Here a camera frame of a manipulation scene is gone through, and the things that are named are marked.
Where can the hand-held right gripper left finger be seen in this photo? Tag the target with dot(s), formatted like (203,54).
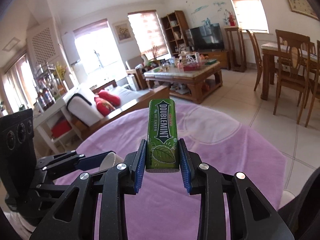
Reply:
(141,165)

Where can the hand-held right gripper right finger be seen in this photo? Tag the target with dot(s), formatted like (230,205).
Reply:
(183,165)

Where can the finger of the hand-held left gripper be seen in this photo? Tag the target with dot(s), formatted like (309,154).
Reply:
(90,161)

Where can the white cup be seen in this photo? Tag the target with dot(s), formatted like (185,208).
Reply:
(111,160)

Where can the green chewing gum tin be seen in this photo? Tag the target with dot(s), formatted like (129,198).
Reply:
(161,130)

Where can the round table, purple cloth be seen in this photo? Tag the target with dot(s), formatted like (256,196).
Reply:
(212,135)

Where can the red storage box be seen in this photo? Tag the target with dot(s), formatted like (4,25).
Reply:
(61,128)

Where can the red cushion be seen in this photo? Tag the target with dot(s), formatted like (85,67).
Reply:
(103,107)
(110,97)

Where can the dark glass bottle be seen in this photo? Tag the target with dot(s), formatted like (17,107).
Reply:
(42,100)
(50,95)

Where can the white sofa, red cushions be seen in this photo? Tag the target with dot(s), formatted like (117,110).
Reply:
(127,93)

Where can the white paper bag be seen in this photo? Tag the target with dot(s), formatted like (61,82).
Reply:
(132,82)

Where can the metal bottle rack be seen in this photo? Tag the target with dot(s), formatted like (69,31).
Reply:
(50,75)

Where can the wooden coffee table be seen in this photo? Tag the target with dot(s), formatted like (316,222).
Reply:
(180,73)

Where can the yellow artificial flowers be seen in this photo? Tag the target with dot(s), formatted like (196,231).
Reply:
(60,70)

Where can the red tray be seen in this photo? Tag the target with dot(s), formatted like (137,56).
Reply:
(192,68)

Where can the wooden armchair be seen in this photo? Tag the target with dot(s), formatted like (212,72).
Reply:
(133,62)

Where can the green tray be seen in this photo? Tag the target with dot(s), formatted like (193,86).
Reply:
(210,62)

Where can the large bright window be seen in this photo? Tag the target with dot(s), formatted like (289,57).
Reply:
(95,55)

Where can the white thermos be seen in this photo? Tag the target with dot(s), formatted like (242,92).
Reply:
(198,58)

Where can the dry branches vase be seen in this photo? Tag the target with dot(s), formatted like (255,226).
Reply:
(153,52)

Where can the wooden television cabinet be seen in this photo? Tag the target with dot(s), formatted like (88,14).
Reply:
(220,57)

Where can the white lattice panel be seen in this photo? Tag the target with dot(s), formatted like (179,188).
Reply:
(43,45)

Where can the person's dark clothing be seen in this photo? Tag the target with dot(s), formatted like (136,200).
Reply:
(305,205)

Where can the window with roller blind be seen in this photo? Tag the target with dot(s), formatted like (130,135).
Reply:
(147,35)
(247,12)

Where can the black television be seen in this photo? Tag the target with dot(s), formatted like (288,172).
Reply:
(206,36)

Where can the framed sunflower picture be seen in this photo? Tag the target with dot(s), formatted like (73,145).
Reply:
(122,31)

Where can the curved back wooden chair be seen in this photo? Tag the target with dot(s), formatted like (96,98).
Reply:
(252,45)

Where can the wooden bookshelf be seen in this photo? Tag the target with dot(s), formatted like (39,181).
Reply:
(184,25)

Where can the tall wooden stand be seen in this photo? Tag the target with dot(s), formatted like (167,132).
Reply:
(233,29)

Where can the wooden dining table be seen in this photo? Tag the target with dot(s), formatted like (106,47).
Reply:
(271,47)

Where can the red potted plant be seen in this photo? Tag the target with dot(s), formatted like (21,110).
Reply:
(232,23)

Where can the wooden dining chair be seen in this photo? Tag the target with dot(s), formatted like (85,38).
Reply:
(316,85)
(292,33)

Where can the framed flower painting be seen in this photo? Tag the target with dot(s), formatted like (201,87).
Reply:
(298,1)

